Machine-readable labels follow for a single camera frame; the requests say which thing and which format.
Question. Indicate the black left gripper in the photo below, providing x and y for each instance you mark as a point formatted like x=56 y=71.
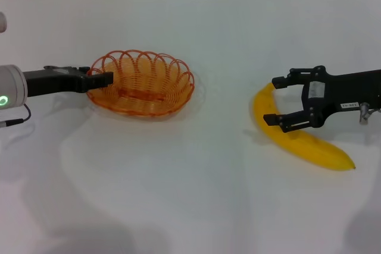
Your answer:
x=53 y=83

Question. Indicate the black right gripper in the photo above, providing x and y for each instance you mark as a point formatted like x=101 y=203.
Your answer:
x=348 y=90

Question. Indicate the orange woven plastic basket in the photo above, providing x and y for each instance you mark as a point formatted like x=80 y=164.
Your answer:
x=143 y=96

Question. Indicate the yellow banana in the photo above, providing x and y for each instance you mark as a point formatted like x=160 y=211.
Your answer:
x=309 y=145

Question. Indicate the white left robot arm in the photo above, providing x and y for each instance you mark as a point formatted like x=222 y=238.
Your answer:
x=10 y=87

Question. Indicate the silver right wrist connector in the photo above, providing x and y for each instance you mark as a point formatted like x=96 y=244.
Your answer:
x=364 y=111

